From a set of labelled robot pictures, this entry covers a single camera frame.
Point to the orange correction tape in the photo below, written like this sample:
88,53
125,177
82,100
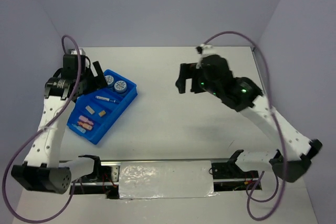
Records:
85,126

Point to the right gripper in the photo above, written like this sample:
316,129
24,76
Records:
188,70

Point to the blue plastic divided tray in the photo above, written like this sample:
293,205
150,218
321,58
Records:
113,110

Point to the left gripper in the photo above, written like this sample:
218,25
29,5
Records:
97,83

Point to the pink correction tape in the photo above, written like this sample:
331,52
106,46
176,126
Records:
85,120

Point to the silver foil sheet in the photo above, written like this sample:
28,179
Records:
156,180

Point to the light blue correction tape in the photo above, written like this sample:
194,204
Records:
79,128

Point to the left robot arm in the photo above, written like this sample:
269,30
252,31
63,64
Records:
41,169

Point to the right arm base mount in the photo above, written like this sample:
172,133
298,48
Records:
228,177

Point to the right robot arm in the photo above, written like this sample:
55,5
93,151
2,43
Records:
294,152

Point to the blue cleaning gel jar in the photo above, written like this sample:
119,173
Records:
110,80

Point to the small tan eraser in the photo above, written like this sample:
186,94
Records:
102,113

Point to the grey eraser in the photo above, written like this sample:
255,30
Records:
90,110

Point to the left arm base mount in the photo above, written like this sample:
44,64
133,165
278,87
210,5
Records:
105,184

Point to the blue white whiteboard marker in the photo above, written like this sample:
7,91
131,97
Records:
106,99

